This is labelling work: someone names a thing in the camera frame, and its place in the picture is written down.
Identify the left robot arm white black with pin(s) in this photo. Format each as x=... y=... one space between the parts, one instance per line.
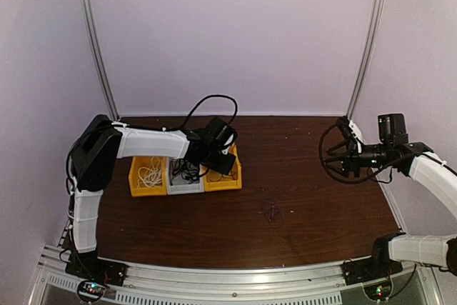
x=92 y=158

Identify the yellow bin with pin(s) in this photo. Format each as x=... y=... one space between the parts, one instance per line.
x=214 y=181
x=147 y=176

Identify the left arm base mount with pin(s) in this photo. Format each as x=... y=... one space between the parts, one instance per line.
x=97 y=275

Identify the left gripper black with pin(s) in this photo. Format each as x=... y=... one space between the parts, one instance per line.
x=226 y=167

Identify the white translucent bin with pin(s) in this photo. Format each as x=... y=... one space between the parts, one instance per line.
x=183 y=177

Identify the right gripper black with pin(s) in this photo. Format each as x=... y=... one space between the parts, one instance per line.
x=348 y=166

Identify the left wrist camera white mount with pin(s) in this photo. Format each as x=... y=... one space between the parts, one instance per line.
x=229 y=143

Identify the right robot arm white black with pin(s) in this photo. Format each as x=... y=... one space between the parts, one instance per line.
x=414 y=160

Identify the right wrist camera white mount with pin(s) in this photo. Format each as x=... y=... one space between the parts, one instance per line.
x=350 y=131

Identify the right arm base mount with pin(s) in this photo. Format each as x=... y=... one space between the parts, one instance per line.
x=374 y=272

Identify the front aluminium rail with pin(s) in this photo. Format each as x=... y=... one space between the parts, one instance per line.
x=149 y=284

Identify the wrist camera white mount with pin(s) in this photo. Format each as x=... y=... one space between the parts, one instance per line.
x=229 y=143
x=350 y=131

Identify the right aluminium frame post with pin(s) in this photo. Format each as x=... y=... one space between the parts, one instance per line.
x=370 y=42

